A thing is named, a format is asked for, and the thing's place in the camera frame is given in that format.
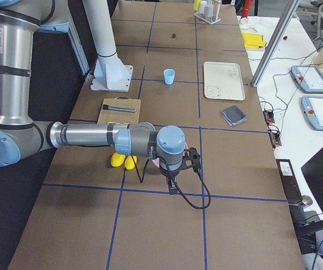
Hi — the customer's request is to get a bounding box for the aluminium frame post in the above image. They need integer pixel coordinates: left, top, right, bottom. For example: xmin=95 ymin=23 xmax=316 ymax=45
xmin=251 ymin=0 xmax=299 ymax=87

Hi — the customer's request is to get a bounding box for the teach pendant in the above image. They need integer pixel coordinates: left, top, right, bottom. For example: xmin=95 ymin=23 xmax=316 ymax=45
xmin=301 ymin=96 xmax=323 ymax=131
xmin=291 ymin=65 xmax=323 ymax=93

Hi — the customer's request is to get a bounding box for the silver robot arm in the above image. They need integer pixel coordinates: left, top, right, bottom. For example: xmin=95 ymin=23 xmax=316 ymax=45
xmin=0 ymin=1 xmax=186 ymax=194

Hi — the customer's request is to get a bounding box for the white camera mast pole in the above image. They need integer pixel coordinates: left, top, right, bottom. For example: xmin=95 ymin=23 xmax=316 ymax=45
xmin=83 ymin=0 xmax=133 ymax=92

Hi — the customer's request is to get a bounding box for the yellow lemon left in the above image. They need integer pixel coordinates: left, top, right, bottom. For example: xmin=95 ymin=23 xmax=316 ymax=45
xmin=110 ymin=152 xmax=126 ymax=168

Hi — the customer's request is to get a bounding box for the yellow lemon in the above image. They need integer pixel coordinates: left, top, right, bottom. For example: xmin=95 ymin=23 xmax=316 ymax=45
xmin=124 ymin=156 xmax=138 ymax=170
xmin=110 ymin=152 xmax=126 ymax=168

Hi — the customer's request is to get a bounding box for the pink bowl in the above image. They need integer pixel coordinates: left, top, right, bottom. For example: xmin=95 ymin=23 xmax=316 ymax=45
xmin=152 ymin=144 xmax=188 ymax=168

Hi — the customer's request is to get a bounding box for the white upturned cup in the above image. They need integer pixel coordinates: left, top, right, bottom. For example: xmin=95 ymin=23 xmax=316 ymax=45
xmin=199 ymin=0 xmax=207 ymax=14

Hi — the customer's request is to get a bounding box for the cream bear serving tray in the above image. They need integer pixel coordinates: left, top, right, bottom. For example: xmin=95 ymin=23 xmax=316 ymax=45
xmin=203 ymin=61 xmax=245 ymax=101

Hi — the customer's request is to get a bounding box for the yellow lemon right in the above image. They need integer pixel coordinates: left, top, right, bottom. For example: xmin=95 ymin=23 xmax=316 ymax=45
xmin=124 ymin=156 xmax=138 ymax=170

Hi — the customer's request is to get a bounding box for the grey upturned cup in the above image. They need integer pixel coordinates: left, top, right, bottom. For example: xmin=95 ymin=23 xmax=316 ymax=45
xmin=204 ymin=4 xmax=214 ymax=18

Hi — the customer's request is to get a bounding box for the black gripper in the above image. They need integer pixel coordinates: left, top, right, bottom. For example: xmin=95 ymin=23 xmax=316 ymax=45
xmin=159 ymin=163 xmax=180 ymax=195

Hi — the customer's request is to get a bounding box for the yellow upturned cup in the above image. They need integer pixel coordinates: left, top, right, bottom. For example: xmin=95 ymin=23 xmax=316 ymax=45
xmin=193 ymin=0 xmax=201 ymax=11

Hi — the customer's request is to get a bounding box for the wooden cutting board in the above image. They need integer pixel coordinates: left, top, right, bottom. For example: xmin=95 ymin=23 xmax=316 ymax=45
xmin=97 ymin=98 xmax=141 ymax=124

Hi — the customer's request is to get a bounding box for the light blue plastic cup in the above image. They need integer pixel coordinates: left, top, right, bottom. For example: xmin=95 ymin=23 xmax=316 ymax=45
xmin=163 ymin=69 xmax=176 ymax=85

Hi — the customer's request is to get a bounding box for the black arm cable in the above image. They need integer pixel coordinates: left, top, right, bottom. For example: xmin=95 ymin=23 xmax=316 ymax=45
xmin=138 ymin=151 xmax=212 ymax=210

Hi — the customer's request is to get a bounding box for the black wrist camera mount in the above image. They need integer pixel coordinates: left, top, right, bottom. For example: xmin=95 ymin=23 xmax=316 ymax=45
xmin=182 ymin=147 xmax=201 ymax=174

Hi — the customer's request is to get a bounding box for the near teach pendant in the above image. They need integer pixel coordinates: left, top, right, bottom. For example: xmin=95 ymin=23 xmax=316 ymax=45
xmin=301 ymin=96 xmax=323 ymax=131

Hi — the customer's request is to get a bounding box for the red fire extinguisher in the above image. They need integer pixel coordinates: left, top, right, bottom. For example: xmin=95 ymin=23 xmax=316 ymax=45
xmin=241 ymin=0 xmax=253 ymax=18

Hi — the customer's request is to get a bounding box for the steel handled knife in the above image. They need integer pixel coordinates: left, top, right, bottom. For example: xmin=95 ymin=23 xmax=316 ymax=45
xmin=102 ymin=104 xmax=137 ymax=113

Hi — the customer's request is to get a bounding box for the white wire cup rack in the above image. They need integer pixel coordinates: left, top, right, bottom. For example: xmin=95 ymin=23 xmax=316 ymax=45
xmin=193 ymin=0 xmax=222 ymax=25

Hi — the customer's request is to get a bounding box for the grey folded cloth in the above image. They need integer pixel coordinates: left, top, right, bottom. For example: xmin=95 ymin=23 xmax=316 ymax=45
xmin=220 ymin=105 xmax=248 ymax=126

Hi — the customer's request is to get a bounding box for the far teach pendant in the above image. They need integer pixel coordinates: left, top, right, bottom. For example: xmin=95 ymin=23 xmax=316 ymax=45
xmin=291 ymin=65 xmax=323 ymax=93

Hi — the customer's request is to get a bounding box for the yellow cloth on desk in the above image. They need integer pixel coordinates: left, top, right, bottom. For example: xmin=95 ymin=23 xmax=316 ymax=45
xmin=241 ymin=32 xmax=267 ymax=49

